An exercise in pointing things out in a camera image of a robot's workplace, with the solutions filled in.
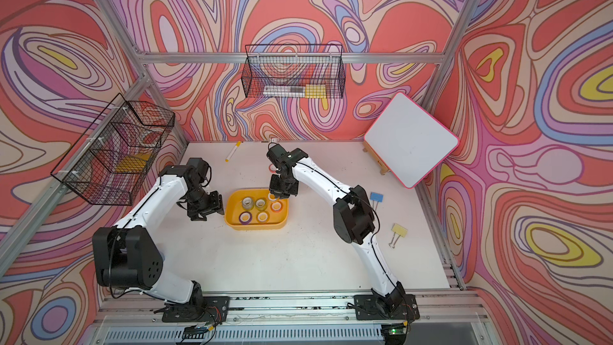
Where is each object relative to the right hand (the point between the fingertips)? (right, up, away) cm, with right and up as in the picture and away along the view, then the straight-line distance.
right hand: (278, 200), depth 89 cm
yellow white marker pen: (-25, +23, +30) cm, 45 cm away
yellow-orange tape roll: (-7, -7, +4) cm, 11 cm away
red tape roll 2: (-6, +12, +21) cm, 25 cm away
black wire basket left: (-50, +14, -17) cm, 55 cm away
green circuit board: (-23, -37, -18) cm, 47 cm away
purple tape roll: (-14, -8, +4) cm, 16 cm away
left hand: (-21, -4, -5) cm, 22 cm away
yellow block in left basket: (-42, +14, -17) cm, 47 cm away
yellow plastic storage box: (-12, -5, +7) cm, 15 cm away
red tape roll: (-2, -3, +7) cm, 8 cm away
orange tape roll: (-2, +2, -1) cm, 3 cm away
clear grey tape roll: (-14, -2, +7) cm, 15 cm away
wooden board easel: (+43, +16, +20) cm, 50 cm away
